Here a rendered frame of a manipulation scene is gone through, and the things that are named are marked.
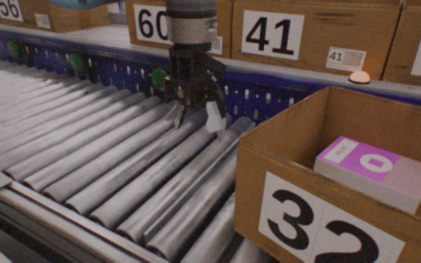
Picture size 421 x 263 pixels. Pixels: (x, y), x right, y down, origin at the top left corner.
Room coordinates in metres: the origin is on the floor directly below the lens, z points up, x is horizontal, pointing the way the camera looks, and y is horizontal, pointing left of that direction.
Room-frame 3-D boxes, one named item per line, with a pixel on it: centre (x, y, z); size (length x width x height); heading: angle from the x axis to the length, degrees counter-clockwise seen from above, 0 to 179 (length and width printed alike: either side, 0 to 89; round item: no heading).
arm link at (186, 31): (0.57, 0.03, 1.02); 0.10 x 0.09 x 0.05; 60
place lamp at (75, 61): (1.11, 0.50, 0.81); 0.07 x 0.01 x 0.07; 60
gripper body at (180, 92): (0.57, 0.04, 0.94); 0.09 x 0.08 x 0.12; 150
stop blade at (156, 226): (0.55, -0.01, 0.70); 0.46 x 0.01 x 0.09; 150
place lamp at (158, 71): (0.92, 0.16, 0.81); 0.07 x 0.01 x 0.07; 60
